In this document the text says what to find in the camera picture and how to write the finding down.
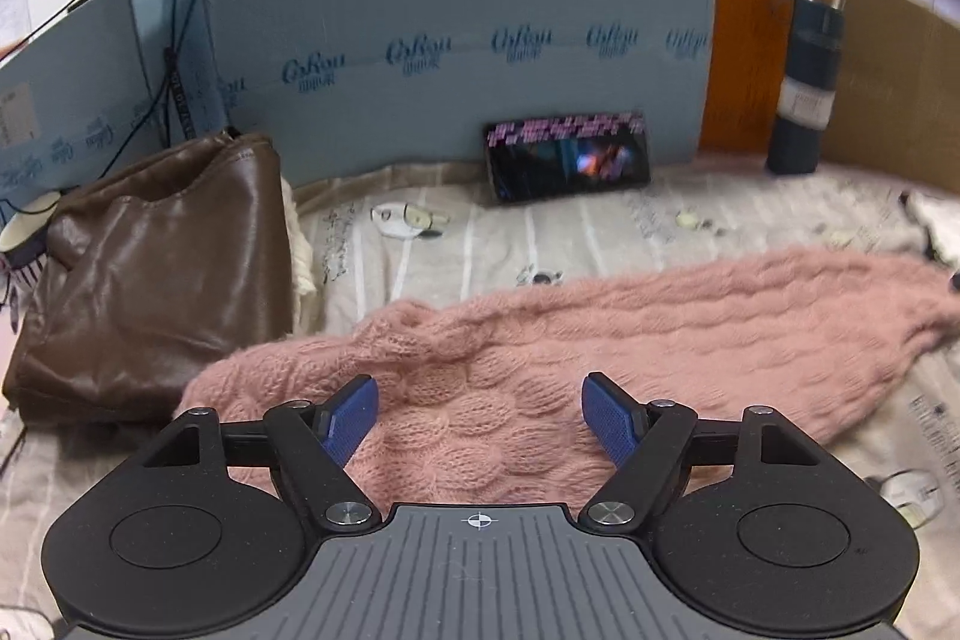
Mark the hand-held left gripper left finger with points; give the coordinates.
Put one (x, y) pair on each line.
(352, 416)

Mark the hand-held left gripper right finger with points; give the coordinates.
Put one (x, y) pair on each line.
(611, 416)

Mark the pink knitted sweater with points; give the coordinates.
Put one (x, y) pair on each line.
(600, 325)

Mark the cream white garment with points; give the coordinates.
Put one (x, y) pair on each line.
(304, 250)

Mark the printed striped bed sheet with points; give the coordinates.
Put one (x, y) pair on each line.
(450, 235)

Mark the brown leather garment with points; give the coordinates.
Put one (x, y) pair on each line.
(165, 280)

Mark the black smartphone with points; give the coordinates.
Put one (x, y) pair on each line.
(570, 156)

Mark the white cloth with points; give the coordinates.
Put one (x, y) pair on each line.
(937, 220)

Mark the dark teal thermos bottle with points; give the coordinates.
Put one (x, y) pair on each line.
(806, 85)

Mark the orange board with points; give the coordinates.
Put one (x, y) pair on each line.
(757, 48)

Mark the small blue foam board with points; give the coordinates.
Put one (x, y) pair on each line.
(82, 85)

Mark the cardboard box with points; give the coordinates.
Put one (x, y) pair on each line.
(900, 85)

